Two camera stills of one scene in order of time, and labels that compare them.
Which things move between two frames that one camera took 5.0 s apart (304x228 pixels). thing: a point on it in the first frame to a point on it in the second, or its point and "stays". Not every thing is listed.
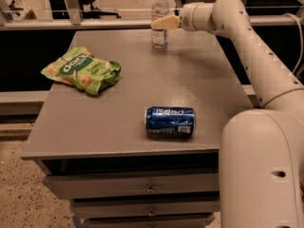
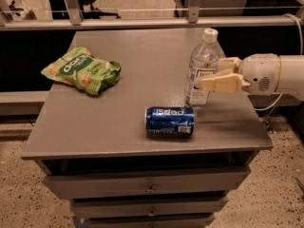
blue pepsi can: x=169 y=122 stays
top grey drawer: x=135 y=183 stays
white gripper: x=186 y=20 to x=259 y=73
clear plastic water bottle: x=160 y=9 to x=204 y=60
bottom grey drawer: x=167 y=222 stays
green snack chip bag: x=85 y=71 stays
